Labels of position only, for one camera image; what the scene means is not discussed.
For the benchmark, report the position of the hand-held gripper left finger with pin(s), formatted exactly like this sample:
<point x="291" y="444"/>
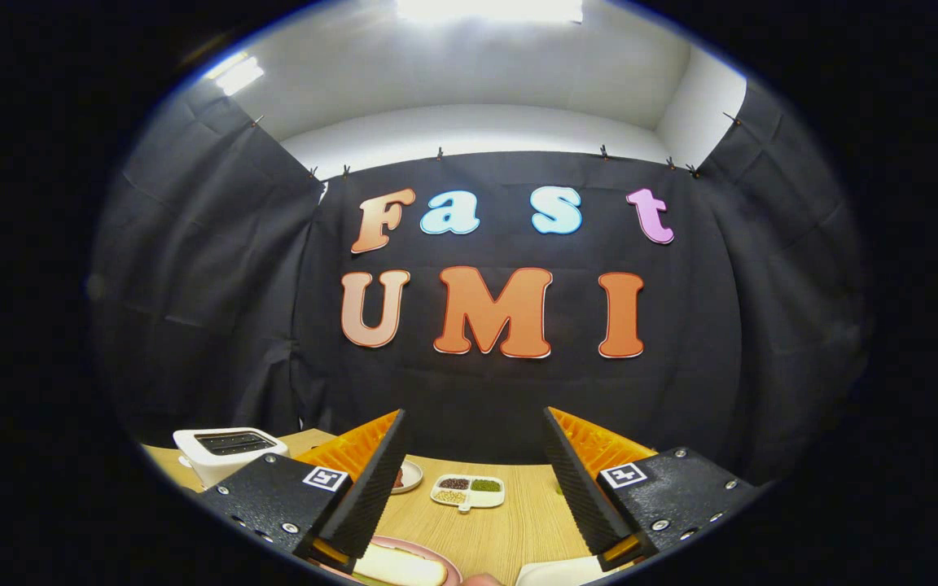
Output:
<point x="371" y="496"/>

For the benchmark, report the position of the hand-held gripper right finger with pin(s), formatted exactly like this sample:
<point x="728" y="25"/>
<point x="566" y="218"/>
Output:
<point x="583" y="496"/>

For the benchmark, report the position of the toasted bread slice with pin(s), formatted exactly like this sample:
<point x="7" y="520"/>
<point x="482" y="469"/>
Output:
<point x="404" y="566"/>

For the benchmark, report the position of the grey round plate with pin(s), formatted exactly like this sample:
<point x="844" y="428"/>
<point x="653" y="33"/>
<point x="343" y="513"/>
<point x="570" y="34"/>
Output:
<point x="414" y="476"/>

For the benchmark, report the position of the pink round plate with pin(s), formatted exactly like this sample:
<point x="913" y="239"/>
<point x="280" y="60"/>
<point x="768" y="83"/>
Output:
<point x="430" y="548"/>

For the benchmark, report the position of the pile of yellow beans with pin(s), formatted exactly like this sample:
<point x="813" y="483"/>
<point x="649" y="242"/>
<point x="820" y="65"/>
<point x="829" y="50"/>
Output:
<point x="450" y="496"/>

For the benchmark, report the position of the white oval dish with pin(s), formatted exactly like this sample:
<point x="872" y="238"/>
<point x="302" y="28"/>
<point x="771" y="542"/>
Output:
<point x="554" y="575"/>

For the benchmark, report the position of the white divided tray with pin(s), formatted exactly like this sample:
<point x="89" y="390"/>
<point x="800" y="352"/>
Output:
<point x="487" y="499"/>

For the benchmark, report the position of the pile of green beans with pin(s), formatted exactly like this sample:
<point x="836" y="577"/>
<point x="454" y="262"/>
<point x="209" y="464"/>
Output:
<point x="485" y="485"/>

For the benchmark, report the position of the black backdrop cloth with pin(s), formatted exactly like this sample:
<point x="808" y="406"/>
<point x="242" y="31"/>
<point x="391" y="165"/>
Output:
<point x="518" y="399"/>

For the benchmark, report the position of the white toaster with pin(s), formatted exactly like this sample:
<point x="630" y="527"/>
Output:
<point x="208" y="468"/>

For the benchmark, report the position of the ceiling light strip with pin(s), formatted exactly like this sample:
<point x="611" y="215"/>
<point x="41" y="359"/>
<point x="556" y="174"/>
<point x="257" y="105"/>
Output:
<point x="237" y="75"/>

